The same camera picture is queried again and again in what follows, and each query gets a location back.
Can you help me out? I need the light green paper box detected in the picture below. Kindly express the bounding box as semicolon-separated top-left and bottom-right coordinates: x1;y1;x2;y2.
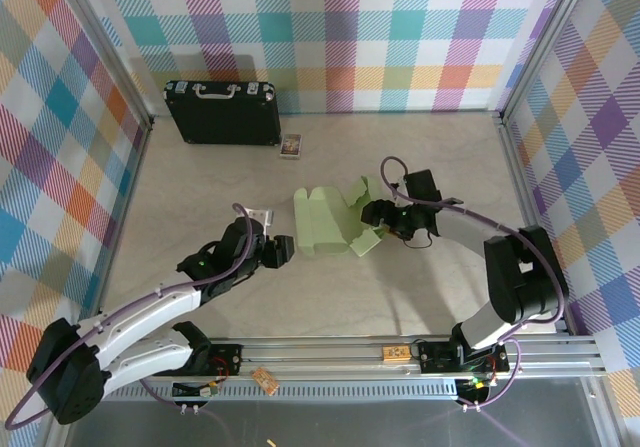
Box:
292;176;389;258

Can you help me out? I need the small printed card pack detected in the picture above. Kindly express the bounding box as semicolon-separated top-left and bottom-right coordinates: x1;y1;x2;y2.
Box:
278;133;304;160

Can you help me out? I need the small orange circuit board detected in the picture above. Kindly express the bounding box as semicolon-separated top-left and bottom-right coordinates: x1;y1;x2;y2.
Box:
251;366;279;397

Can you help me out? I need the grey metal sheet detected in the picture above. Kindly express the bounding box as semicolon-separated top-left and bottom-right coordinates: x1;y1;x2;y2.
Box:
64;399;626;447

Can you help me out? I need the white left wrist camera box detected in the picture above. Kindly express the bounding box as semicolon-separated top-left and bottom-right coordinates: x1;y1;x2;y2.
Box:
243;207;277;229

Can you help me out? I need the aluminium side rail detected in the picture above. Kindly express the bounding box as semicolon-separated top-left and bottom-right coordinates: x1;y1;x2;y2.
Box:
492;111;571;336
84;119;154;343

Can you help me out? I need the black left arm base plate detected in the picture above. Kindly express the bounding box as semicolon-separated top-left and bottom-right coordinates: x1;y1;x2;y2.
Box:
189;342;244;377

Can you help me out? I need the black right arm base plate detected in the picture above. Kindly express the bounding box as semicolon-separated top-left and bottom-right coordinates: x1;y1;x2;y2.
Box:
417;339;511;374

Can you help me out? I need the black briefcase with silver handle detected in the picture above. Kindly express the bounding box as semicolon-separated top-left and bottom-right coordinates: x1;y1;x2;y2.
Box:
163;79;282;147

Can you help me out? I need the aluminium frame rail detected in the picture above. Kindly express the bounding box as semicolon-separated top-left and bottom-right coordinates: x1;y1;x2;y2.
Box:
53;336;609;383

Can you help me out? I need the perforated metal cable tray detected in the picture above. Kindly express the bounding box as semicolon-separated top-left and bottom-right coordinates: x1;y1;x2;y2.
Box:
79;385;459;402

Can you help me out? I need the aluminium frame post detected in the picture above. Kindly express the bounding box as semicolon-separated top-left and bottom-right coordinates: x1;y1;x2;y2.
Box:
59;0;156;129
494;0;599;123

